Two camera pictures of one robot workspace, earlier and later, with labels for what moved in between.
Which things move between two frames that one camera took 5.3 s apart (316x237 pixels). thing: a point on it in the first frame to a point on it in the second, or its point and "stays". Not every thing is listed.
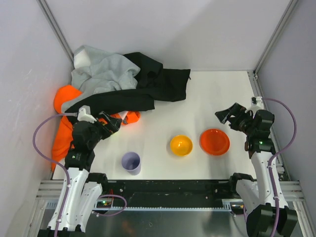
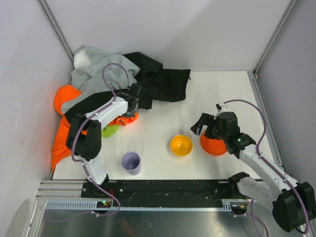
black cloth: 156,85 stays
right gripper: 237,118 to 207,122
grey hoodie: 97,71 stays
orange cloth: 64,130 stays
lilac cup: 131,162 stays
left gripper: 105,126 to 135,105
